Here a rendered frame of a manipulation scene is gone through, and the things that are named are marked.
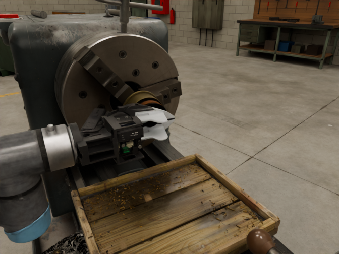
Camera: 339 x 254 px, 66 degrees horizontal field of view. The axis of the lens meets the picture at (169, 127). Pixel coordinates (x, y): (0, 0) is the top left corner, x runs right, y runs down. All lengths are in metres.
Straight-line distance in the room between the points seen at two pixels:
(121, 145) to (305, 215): 1.75
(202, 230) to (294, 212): 1.54
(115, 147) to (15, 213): 0.19
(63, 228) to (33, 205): 0.63
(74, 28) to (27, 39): 0.12
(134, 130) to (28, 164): 0.17
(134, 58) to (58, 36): 0.22
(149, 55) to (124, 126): 0.27
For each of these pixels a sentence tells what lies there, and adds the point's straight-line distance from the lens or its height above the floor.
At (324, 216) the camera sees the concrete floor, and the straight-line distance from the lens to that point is 2.13.
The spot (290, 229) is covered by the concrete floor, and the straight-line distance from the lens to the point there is 1.95.
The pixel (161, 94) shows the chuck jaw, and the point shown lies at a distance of 0.62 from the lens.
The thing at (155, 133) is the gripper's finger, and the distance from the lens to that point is 0.53.
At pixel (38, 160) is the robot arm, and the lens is 0.46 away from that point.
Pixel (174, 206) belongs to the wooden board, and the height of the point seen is 0.88.
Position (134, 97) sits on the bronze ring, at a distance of 0.58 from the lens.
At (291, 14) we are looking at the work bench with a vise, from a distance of 7.46.
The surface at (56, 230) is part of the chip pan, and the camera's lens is 1.13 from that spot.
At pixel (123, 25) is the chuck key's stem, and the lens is 0.69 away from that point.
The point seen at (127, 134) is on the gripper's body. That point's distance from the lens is 0.46.
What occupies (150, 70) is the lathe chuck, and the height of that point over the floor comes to 1.15.
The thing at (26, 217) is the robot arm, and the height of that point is 0.98.
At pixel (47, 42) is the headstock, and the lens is 0.77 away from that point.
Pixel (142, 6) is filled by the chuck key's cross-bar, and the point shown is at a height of 1.29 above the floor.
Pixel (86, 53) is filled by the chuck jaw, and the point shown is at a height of 1.20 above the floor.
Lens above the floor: 1.31
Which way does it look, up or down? 26 degrees down
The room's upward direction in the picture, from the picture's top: straight up
